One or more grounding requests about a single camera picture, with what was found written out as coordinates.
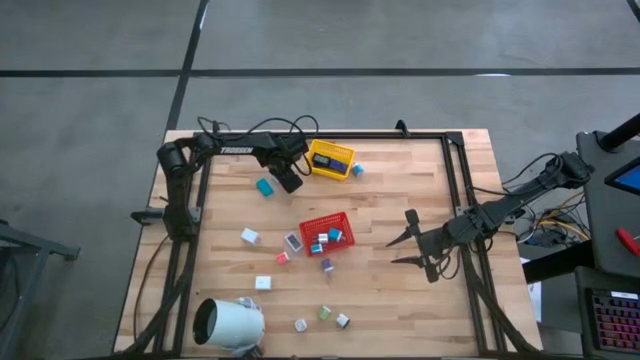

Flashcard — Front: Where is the yellow plastic basket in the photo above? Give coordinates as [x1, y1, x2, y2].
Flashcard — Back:
[303, 138, 358, 182]

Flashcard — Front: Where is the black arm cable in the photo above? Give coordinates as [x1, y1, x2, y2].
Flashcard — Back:
[196, 114, 321, 176]

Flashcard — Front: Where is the backlit keyboard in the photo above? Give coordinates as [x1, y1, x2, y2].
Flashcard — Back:
[590, 289, 640, 354]

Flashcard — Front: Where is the dark grey side cart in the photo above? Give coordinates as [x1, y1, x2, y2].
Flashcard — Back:
[575, 130, 640, 279]

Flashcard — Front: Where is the black crossbar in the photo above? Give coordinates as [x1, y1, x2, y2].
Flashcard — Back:
[521, 241, 594, 285]

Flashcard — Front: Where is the white cylindrical device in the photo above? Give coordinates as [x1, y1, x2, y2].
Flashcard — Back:
[192, 297, 266, 359]

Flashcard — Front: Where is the black pole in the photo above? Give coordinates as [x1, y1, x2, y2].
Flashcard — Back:
[597, 112, 640, 153]

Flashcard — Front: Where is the red plastic basket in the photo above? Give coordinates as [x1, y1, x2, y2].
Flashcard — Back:
[298, 211, 357, 258]

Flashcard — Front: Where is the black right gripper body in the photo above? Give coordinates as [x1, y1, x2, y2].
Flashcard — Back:
[404, 208, 459, 285]

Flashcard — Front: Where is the grey metal rack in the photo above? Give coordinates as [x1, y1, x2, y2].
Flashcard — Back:
[0, 218, 82, 360]

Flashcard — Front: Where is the red handled tool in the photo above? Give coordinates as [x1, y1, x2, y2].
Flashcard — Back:
[615, 227, 640, 258]

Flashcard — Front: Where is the yellow cable bundle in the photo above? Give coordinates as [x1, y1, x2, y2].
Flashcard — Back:
[537, 218, 592, 243]

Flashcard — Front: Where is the dark grey cart shelf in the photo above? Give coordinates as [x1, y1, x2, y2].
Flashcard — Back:
[574, 266, 640, 360]

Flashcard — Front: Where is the white paper sheet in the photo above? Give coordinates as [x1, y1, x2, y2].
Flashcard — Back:
[519, 257, 544, 324]

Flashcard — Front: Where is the blue screen tablet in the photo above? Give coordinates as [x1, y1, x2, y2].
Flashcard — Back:
[604, 157, 640, 197]

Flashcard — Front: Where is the brown cable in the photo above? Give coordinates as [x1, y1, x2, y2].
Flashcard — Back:
[131, 233, 170, 344]

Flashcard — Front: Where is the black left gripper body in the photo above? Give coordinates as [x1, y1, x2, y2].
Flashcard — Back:
[259, 133, 311, 195]

